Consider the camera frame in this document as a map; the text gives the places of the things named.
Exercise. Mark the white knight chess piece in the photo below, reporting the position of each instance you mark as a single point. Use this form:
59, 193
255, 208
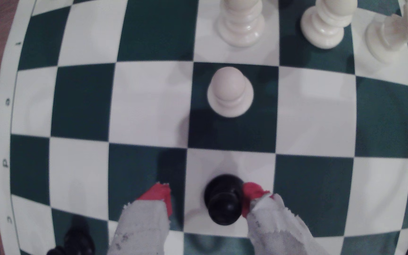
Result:
390, 37

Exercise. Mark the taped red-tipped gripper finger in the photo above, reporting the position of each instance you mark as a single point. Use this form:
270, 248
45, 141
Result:
143, 226
278, 230

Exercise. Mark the green white chess board mat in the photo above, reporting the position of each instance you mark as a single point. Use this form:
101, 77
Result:
147, 102

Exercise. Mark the white bishop chess piece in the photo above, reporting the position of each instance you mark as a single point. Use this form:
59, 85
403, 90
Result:
241, 23
326, 24

